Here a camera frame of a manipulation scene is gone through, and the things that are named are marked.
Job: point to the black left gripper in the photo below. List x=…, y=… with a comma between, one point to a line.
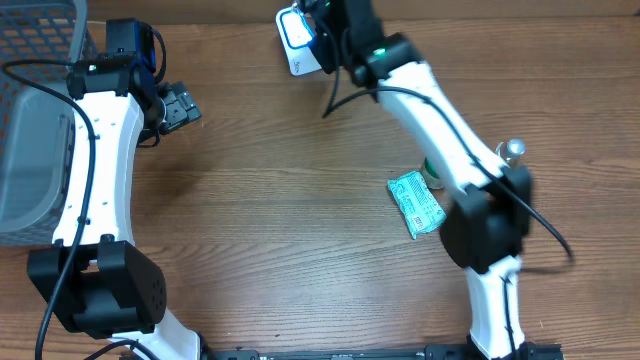
x=183, y=107

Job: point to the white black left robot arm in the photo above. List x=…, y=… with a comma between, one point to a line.
x=93, y=278

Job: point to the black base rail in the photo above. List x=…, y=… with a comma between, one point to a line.
x=430, y=352

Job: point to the grey plastic mesh basket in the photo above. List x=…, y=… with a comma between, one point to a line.
x=37, y=131

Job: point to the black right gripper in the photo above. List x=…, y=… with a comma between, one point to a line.
x=329, y=25

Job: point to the green tissue canister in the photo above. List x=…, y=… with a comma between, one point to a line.
x=430, y=175

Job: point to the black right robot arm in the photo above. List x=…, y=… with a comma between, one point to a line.
x=487, y=222

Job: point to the white barcode scanner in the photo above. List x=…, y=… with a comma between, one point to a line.
x=296, y=35

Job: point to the yellow dish soap bottle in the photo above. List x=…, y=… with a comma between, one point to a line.
x=512, y=151

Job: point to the teal snack packet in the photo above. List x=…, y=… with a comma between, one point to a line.
x=421, y=211

